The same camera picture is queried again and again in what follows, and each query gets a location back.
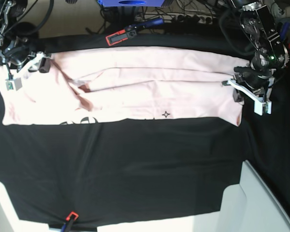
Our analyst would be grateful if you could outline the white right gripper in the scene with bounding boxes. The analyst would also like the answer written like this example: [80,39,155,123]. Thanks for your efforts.
[1,51,51,91]

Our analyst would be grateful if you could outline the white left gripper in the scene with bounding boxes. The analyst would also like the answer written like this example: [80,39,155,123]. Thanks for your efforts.
[221,67,275,115]

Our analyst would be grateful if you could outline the pink T-shirt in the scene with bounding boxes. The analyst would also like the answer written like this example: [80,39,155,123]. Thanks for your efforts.
[0,47,248,126]

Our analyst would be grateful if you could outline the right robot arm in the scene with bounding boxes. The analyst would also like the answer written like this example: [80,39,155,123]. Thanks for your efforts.
[0,0,54,91]

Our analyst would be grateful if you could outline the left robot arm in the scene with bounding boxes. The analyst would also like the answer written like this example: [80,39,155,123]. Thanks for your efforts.
[218,0,289,116]

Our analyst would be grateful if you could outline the blue box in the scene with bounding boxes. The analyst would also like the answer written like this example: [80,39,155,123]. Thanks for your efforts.
[98,0,164,7]

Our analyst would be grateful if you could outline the black table cloth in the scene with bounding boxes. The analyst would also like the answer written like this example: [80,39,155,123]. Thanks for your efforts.
[0,34,290,228]

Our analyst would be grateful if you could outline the red clamp front edge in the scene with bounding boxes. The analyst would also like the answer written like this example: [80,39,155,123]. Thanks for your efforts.
[60,211,79,232]

